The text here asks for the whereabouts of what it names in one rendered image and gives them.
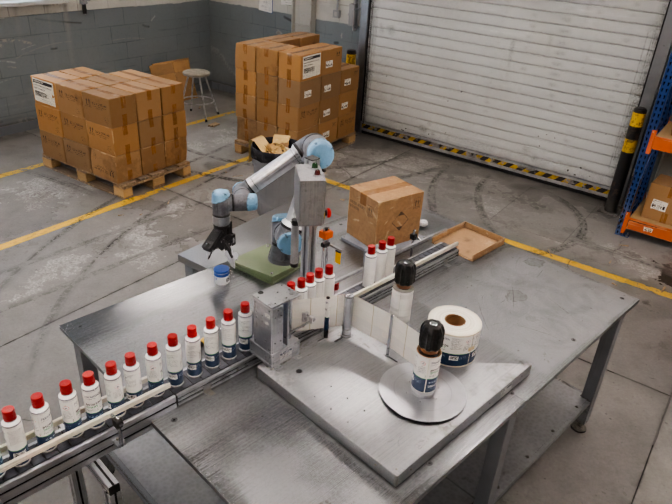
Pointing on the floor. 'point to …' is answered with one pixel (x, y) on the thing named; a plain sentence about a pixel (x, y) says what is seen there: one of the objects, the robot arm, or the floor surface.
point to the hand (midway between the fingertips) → (220, 264)
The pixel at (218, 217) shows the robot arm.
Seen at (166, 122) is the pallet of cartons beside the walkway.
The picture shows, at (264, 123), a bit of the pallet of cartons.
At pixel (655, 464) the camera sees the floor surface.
